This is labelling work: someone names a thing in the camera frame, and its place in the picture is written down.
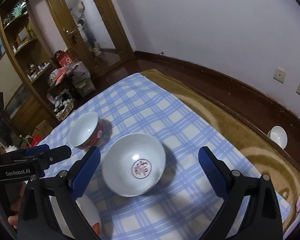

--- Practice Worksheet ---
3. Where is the white bowl with red emblem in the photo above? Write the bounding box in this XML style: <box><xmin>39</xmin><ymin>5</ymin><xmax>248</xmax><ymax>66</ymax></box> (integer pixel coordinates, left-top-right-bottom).
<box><xmin>101</xmin><ymin>133</ymin><xmax>166</xmax><ymax>197</ymax></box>

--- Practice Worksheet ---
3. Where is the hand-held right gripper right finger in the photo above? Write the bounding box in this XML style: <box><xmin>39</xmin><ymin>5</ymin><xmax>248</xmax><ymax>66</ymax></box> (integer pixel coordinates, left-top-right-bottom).
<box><xmin>198</xmin><ymin>146</ymin><xmax>283</xmax><ymax>240</ymax></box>

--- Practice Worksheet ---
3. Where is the cardboard box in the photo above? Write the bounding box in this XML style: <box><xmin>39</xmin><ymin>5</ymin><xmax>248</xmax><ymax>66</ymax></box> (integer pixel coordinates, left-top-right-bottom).
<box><xmin>32</xmin><ymin>119</ymin><xmax>53</xmax><ymax>138</ymax></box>

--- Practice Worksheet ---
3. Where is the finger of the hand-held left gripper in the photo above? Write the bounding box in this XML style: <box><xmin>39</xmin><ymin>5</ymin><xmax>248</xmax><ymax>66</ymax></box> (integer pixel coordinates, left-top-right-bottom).
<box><xmin>37</xmin><ymin>145</ymin><xmax>72</xmax><ymax>177</ymax></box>
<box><xmin>1</xmin><ymin>144</ymin><xmax>51</xmax><ymax>160</ymax></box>

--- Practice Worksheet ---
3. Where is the wooden shelf cabinet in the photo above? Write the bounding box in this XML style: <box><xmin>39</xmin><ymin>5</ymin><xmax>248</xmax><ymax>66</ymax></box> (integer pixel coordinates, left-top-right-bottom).
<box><xmin>0</xmin><ymin>0</ymin><xmax>65</xmax><ymax>130</ymax></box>

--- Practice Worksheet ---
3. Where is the clear plastic storage box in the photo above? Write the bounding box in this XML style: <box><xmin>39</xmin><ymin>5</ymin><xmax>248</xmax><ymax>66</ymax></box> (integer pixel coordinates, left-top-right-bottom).
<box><xmin>74</xmin><ymin>76</ymin><xmax>96</xmax><ymax>98</ymax></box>

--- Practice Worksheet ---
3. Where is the red patterned bowl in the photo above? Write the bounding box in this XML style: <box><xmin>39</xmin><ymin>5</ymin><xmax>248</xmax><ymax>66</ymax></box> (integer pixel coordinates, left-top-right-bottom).
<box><xmin>69</xmin><ymin>111</ymin><xmax>105</xmax><ymax>150</ymax></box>

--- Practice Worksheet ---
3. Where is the red paper bag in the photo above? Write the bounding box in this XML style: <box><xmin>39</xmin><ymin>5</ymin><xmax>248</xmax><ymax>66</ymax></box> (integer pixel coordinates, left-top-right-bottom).
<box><xmin>25</xmin><ymin>134</ymin><xmax>42</xmax><ymax>147</ymax></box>

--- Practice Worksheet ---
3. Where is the plain white bowl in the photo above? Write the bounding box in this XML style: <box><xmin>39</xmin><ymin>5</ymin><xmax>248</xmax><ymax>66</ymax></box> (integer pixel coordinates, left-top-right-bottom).
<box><xmin>267</xmin><ymin>126</ymin><xmax>288</xmax><ymax>148</ymax></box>

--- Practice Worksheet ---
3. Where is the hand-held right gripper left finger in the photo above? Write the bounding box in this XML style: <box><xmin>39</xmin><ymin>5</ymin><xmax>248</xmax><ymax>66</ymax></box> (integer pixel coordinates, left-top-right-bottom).
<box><xmin>16</xmin><ymin>147</ymin><xmax>101</xmax><ymax>240</ymax></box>

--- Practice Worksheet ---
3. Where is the white bowl with orange print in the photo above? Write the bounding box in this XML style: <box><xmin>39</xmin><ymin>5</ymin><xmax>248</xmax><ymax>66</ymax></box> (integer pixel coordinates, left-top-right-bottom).
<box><xmin>75</xmin><ymin>196</ymin><xmax>102</xmax><ymax>238</ymax></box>

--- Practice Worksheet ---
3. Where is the white picture frame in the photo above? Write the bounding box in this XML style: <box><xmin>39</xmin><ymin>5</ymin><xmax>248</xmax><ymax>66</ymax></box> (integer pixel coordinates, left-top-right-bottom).
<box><xmin>16</xmin><ymin>29</ymin><xmax>29</xmax><ymax>42</ymax></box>

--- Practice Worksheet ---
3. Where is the person's left hand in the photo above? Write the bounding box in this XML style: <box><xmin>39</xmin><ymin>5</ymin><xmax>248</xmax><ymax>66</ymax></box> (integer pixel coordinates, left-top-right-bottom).
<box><xmin>0</xmin><ymin>181</ymin><xmax>28</xmax><ymax>230</ymax></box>

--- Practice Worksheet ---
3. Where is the blue plaid blanket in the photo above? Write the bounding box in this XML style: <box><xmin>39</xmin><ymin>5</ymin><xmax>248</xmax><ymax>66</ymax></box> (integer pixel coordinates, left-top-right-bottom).
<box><xmin>46</xmin><ymin>72</ymin><xmax>290</xmax><ymax>240</ymax></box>

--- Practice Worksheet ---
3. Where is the red box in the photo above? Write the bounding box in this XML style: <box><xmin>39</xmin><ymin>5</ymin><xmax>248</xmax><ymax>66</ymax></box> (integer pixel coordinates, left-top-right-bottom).
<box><xmin>55</xmin><ymin>51</ymin><xmax>74</xmax><ymax>68</ymax></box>

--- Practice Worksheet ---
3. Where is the white coaxial wall socket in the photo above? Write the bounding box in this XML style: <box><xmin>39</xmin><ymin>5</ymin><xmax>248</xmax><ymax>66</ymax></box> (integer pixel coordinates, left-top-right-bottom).
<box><xmin>274</xmin><ymin>67</ymin><xmax>287</xmax><ymax>83</ymax></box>

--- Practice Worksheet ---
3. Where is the wooden door with mirror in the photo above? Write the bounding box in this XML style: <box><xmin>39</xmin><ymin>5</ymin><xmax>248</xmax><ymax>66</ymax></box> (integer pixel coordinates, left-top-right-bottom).
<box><xmin>41</xmin><ymin>0</ymin><xmax>135</xmax><ymax>80</ymax></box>

